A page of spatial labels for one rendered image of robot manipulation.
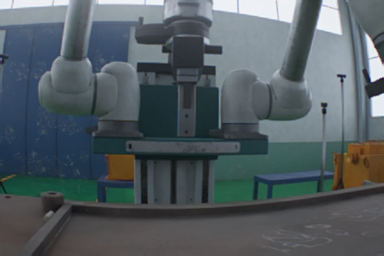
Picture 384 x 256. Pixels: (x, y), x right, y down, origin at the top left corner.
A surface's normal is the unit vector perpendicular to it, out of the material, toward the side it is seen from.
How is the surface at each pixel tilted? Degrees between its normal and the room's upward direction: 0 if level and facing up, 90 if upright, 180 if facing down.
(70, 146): 90
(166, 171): 90
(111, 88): 88
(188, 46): 90
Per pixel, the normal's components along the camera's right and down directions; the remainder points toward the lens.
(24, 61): 0.20, -0.03
